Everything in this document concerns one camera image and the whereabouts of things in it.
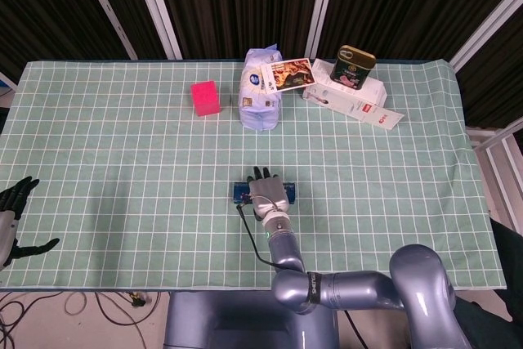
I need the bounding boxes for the pink cube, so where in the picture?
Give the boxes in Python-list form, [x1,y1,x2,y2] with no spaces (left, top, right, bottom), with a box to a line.
[190,80,222,117]

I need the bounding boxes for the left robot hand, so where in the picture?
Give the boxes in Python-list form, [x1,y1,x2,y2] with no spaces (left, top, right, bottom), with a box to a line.
[0,177,60,271]

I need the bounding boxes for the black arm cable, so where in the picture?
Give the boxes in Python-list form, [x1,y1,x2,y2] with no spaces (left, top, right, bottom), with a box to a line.
[236,204,287,272]

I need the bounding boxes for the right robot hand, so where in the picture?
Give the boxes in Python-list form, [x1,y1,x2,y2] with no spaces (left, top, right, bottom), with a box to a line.
[244,166,290,223]

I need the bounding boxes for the black fabric object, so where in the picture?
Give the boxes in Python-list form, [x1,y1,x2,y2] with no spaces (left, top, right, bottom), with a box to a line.
[489,217,523,321]

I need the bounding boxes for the white frame post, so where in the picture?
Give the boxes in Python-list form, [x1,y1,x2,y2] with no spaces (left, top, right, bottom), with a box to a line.
[449,0,523,73]
[306,0,341,60]
[128,0,183,60]
[75,0,138,60]

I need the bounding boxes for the green checked tablecloth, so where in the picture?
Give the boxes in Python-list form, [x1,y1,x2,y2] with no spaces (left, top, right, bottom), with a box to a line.
[0,58,507,291]

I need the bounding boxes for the white lamp box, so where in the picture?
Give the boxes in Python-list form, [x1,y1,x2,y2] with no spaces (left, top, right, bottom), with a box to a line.
[302,58,405,131]

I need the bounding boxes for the light blue tissue pack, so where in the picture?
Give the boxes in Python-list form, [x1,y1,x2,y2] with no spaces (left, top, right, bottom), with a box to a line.
[238,43,284,132]

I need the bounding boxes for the dark luncheon meat can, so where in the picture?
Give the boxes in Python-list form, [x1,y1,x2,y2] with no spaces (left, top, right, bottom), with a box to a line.
[329,45,377,91]

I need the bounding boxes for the snack card packet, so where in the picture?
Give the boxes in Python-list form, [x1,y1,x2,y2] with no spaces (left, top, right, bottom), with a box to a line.
[260,57,317,93]

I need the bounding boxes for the black floor cables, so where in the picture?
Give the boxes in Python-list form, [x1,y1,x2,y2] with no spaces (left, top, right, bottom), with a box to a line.
[0,290,161,349]

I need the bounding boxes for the white side frame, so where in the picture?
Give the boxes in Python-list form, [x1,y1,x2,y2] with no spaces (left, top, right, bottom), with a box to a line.
[465,116,523,219]

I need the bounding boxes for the grey-blue robot torso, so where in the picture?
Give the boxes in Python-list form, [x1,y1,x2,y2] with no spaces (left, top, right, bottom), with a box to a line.
[163,289,340,349]

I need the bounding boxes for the blue grey box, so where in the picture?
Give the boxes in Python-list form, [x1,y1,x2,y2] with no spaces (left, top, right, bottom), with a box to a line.
[232,181,296,206]

